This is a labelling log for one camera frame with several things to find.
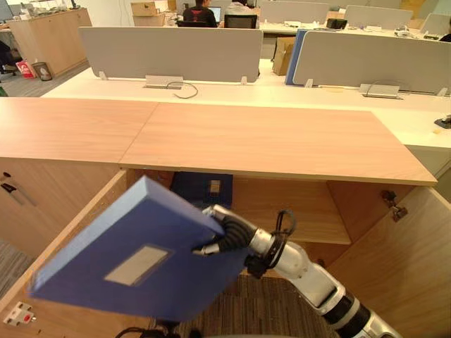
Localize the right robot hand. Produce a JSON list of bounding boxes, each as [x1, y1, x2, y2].
[[192, 204, 257, 257]]

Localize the blue folder with grey label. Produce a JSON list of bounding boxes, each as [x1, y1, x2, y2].
[[27, 175, 249, 323]]

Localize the dark blue folder with label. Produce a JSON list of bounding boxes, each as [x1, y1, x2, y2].
[[170, 171, 234, 209]]

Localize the open wooden office cabinet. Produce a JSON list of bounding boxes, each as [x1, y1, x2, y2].
[[118, 101, 438, 279]]

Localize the metal door hinge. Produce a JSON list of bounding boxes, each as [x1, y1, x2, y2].
[[381, 189, 409, 223]]

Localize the wooden cabinet door with latch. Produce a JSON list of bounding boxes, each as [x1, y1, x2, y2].
[[0, 168, 156, 338]]

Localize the wooden cabinet door with hinge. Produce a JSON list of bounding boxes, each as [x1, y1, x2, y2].
[[326, 185, 451, 338]]

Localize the closed wooden cabinet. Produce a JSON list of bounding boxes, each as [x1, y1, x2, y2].
[[0, 96, 159, 258]]

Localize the tall wooden storage cabinet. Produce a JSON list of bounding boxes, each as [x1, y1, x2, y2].
[[6, 8, 93, 77]]

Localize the black wrist clamp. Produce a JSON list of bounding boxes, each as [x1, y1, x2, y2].
[[244, 255, 271, 280]]

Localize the brown cardboard box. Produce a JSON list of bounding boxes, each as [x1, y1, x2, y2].
[[271, 36, 297, 77]]

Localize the blue divider panel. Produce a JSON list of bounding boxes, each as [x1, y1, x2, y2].
[[284, 29, 308, 86]]

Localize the grey desk divider panel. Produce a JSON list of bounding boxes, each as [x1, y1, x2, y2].
[[343, 4, 414, 30], [420, 13, 451, 37], [259, 0, 330, 24], [78, 26, 264, 84], [292, 30, 451, 94]]

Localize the person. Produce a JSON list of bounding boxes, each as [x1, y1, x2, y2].
[[182, 0, 218, 28], [224, 0, 261, 20]]

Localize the large cardboard box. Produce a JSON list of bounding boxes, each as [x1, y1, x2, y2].
[[130, 1, 167, 27]]

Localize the dark waste bin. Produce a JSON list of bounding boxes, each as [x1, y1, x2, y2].
[[32, 61, 54, 82]]

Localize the red paper bag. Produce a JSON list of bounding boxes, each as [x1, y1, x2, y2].
[[15, 60, 37, 80]]

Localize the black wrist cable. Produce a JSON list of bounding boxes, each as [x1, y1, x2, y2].
[[269, 208, 297, 270]]

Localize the black cable by robot body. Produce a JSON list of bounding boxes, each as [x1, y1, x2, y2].
[[114, 325, 200, 338]]

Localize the black desk cable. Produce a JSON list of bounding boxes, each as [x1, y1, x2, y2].
[[165, 81, 199, 100]]

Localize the grey desk cable flap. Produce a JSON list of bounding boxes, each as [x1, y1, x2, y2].
[[144, 75, 185, 89], [359, 82, 404, 101]]

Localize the metal cabinet handle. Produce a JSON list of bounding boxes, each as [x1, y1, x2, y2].
[[0, 171, 38, 207]]

